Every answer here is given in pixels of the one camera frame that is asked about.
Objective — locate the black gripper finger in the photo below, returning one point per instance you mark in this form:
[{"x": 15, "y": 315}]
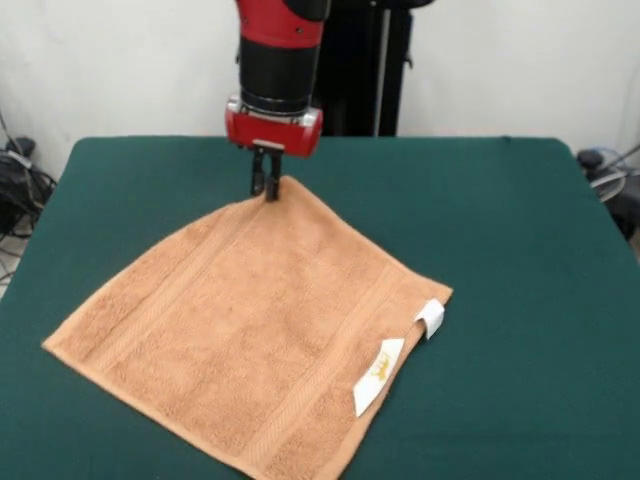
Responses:
[
  {"x": 273, "y": 177},
  {"x": 257, "y": 172}
]

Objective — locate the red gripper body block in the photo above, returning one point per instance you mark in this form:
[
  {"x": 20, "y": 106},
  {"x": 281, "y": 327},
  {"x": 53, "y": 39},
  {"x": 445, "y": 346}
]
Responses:
[{"x": 275, "y": 132}]

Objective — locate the tan terry towel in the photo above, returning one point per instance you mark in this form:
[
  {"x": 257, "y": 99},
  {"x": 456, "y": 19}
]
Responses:
[{"x": 250, "y": 325}]

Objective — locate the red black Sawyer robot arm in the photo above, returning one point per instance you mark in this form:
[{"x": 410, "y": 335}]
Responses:
[{"x": 280, "y": 55}]

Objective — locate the small black device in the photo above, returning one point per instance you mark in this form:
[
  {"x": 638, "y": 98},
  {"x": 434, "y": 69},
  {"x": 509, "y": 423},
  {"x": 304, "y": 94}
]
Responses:
[{"x": 21, "y": 146}]

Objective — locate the dark green table cloth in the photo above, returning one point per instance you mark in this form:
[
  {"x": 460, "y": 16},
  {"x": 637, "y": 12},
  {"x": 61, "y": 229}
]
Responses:
[{"x": 525, "y": 250}]

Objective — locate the black round knob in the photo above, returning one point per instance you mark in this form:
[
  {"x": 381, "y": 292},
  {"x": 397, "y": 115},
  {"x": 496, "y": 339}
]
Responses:
[{"x": 591, "y": 159}]

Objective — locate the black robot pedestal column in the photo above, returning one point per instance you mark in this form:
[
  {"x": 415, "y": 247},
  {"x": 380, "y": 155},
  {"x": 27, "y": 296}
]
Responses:
[{"x": 360, "y": 75}]

